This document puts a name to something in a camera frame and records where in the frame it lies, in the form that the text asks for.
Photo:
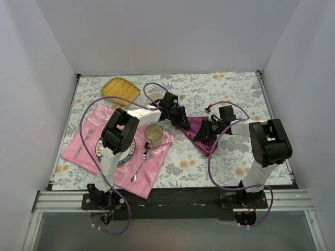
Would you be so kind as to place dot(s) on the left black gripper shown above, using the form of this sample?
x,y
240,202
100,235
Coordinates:
x,y
180,117

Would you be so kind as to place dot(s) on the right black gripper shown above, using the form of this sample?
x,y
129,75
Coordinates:
x,y
205,129

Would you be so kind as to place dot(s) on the purple cloth napkin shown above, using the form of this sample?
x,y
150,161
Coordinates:
x,y
204,146

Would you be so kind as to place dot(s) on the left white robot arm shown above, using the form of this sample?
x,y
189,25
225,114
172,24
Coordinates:
x,y
118,134

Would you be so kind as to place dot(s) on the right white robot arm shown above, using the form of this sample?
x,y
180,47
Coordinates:
x,y
270,147

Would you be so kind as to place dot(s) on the cream enamel mug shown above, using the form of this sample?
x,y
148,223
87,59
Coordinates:
x,y
154,136

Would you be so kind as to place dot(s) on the pale green mug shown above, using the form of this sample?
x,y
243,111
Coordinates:
x,y
156,96

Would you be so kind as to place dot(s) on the silver spoon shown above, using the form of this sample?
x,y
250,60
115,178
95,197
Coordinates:
x,y
146,155

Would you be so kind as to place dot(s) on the white plate blue rim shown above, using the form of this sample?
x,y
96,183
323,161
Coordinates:
x,y
126,156

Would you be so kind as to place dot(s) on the pink floral cloth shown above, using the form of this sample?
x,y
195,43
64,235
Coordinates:
x,y
150,169

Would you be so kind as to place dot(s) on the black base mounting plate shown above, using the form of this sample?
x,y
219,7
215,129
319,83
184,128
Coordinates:
x,y
172,203

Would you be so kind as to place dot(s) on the yellow woven tray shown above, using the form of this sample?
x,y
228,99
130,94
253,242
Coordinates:
x,y
120,87

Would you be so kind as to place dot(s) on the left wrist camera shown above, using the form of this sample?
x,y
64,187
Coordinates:
x,y
180,100

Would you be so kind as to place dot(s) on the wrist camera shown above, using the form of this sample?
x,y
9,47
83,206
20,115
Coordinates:
x,y
211,114
180,100

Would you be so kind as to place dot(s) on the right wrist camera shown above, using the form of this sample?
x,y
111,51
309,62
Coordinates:
x,y
211,114

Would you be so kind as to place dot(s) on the aluminium frame rail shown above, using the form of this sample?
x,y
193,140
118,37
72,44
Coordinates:
x,y
50,201

